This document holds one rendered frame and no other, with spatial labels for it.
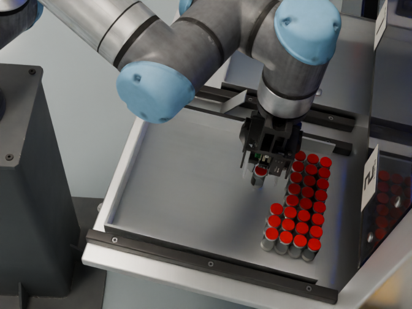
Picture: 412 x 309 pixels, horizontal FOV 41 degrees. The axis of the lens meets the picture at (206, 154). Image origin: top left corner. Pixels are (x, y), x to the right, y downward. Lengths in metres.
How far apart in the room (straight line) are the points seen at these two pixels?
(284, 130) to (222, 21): 0.17
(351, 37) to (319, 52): 0.61
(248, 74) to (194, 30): 0.50
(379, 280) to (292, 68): 0.27
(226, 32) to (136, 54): 0.11
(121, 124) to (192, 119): 1.11
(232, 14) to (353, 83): 0.54
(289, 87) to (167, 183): 0.35
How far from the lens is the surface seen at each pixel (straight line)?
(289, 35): 0.62
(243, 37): 0.66
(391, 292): 0.71
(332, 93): 1.12
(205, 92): 1.04
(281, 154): 0.76
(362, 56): 1.21
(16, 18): 1.07
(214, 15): 0.64
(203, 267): 0.86
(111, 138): 2.07
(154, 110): 0.59
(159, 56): 0.59
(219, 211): 0.92
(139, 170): 0.95
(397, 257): 0.65
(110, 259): 0.89
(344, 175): 1.01
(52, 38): 2.43
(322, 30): 0.62
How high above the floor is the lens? 1.70
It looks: 57 degrees down
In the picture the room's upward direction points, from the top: 8 degrees clockwise
